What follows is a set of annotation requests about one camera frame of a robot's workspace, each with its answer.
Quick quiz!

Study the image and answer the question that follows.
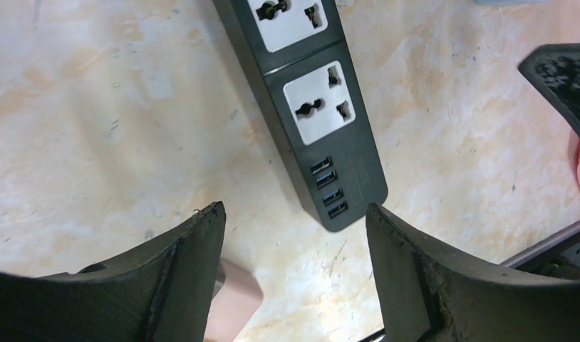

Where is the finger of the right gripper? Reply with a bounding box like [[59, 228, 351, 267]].
[[518, 43, 580, 138]]

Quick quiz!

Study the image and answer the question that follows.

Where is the pink brown charger plug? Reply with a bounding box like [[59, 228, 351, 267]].
[[204, 259, 264, 342]]

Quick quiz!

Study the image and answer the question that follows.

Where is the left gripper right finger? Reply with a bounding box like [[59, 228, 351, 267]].
[[366, 204, 580, 341]]

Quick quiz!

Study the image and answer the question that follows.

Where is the black power strip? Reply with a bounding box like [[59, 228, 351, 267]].
[[214, 1, 388, 232]]

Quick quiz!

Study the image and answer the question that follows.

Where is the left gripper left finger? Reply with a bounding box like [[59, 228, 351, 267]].
[[0, 202, 227, 341]]

